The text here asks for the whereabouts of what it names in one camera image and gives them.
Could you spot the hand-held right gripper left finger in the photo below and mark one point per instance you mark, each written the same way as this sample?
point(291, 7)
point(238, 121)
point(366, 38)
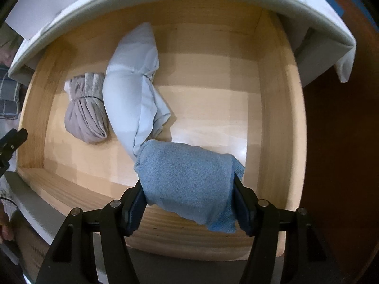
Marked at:
point(136, 210)

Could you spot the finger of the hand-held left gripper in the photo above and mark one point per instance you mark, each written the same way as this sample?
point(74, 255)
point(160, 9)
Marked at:
point(14, 139)
point(4, 164)

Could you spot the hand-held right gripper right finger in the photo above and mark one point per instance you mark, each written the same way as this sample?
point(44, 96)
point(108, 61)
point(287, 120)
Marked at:
point(244, 213)

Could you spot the white drawer with wooden inside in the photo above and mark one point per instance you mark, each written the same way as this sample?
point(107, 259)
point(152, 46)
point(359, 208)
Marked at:
point(207, 94)

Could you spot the taupe tied underwear bundle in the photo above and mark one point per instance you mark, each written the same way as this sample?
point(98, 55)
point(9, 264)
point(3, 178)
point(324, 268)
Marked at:
point(86, 115)

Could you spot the light blue tied underwear bundle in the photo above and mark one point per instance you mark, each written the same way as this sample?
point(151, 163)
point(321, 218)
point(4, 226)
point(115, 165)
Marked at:
point(127, 94)

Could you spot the person's left hand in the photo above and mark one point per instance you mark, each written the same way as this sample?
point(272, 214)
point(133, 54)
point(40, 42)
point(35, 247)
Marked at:
point(6, 227)

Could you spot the grey plaid blanket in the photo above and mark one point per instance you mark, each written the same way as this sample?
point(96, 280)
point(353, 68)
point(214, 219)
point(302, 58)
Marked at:
point(9, 94)

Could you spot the floral quilt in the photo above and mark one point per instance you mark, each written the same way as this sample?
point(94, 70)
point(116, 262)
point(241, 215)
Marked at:
point(7, 50)

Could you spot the white teal shoe box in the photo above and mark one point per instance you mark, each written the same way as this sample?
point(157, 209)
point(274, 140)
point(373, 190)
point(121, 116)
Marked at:
point(32, 9)

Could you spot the white printed cabinet cover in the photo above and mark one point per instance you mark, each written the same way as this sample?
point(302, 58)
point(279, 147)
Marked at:
point(346, 62)

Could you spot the brown wooden bed frame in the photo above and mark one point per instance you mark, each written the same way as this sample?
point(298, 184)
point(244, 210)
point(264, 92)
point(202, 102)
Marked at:
point(340, 153)

